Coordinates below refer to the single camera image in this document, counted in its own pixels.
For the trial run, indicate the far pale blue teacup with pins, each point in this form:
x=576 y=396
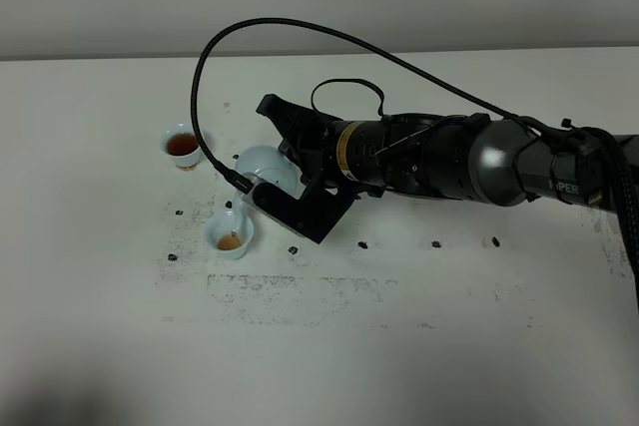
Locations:
x=180 y=144

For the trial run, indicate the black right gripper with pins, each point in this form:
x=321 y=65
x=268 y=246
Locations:
x=417 y=155

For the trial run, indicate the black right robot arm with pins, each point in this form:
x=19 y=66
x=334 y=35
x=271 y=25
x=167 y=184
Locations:
x=510 y=164

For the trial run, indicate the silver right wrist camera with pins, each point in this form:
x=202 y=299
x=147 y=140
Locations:
x=294 y=211

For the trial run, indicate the pale blue porcelain teapot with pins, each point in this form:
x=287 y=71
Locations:
x=263 y=164

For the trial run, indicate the pale blue teacup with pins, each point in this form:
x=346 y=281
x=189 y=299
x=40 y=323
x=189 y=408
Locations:
x=180 y=144
x=229 y=234

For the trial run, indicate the near pale blue teacup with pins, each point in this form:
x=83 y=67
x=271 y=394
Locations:
x=229 y=234

